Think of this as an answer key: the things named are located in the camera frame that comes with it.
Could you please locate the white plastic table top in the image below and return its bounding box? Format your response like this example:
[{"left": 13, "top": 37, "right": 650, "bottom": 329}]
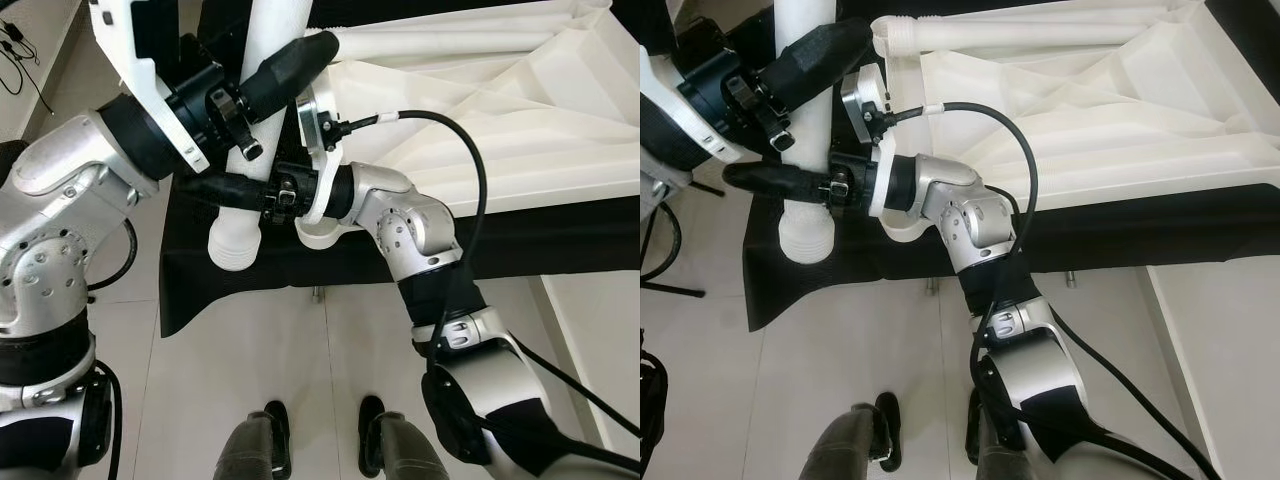
[
  {"left": 840, "top": 0, "right": 1280, "bottom": 241},
  {"left": 295, "top": 0, "right": 640, "bottom": 251}
]

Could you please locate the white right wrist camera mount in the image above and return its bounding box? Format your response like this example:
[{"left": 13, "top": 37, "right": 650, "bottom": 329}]
[
  {"left": 297, "top": 85, "right": 351, "bottom": 226},
  {"left": 840, "top": 65, "right": 896, "bottom": 216}
]

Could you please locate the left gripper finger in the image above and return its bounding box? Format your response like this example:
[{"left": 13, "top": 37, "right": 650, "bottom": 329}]
[
  {"left": 760, "top": 18, "right": 873, "bottom": 113},
  {"left": 240, "top": 30, "right": 341, "bottom": 123}
]

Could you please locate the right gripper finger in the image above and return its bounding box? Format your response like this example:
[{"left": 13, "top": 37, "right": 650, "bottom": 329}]
[
  {"left": 722, "top": 160, "right": 831, "bottom": 196},
  {"left": 175, "top": 173, "right": 273, "bottom": 209}
]

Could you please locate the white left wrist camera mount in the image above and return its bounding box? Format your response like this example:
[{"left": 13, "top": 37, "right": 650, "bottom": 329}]
[
  {"left": 88, "top": 0, "right": 211, "bottom": 173},
  {"left": 640, "top": 50, "right": 746, "bottom": 166}
]

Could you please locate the black folding chair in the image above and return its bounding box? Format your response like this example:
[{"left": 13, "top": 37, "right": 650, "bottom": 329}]
[{"left": 640, "top": 180, "right": 726, "bottom": 298}]

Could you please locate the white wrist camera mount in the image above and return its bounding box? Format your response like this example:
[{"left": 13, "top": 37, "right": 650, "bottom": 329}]
[
  {"left": 88, "top": 0, "right": 211, "bottom": 173},
  {"left": 640, "top": 50, "right": 746, "bottom": 166},
  {"left": 297, "top": 85, "right": 351, "bottom": 226},
  {"left": 840, "top": 65, "right": 896, "bottom": 216}
]

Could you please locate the black table cloth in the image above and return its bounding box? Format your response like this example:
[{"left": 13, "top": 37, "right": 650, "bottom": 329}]
[
  {"left": 158, "top": 0, "right": 640, "bottom": 338},
  {"left": 640, "top": 0, "right": 1280, "bottom": 331}
]

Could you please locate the black floor cable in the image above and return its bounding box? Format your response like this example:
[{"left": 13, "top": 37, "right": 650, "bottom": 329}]
[{"left": 0, "top": 20, "right": 56, "bottom": 116}]

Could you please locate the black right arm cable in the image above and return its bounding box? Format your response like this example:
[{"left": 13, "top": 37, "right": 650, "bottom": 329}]
[
  {"left": 885, "top": 100, "right": 1221, "bottom": 480},
  {"left": 340, "top": 108, "right": 640, "bottom": 471}
]

